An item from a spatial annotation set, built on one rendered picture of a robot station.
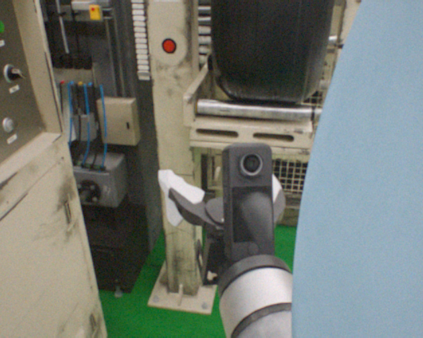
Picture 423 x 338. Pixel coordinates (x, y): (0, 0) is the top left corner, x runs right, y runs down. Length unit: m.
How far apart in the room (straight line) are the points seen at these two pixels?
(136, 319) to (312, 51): 1.24
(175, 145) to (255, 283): 1.02
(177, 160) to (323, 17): 0.67
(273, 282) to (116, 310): 1.46
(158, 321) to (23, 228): 0.88
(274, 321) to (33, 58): 0.86
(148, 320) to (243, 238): 1.36
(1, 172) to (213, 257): 0.63
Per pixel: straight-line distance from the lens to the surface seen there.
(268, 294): 0.33
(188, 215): 0.42
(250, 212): 0.37
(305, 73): 1.02
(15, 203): 0.93
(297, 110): 1.14
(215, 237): 0.41
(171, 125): 1.29
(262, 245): 0.38
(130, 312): 1.75
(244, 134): 1.15
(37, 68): 1.03
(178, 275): 1.68
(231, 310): 0.34
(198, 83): 1.23
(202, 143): 1.18
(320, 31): 0.98
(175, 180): 0.47
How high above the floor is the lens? 1.32
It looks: 30 degrees down
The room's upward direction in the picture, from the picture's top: straight up
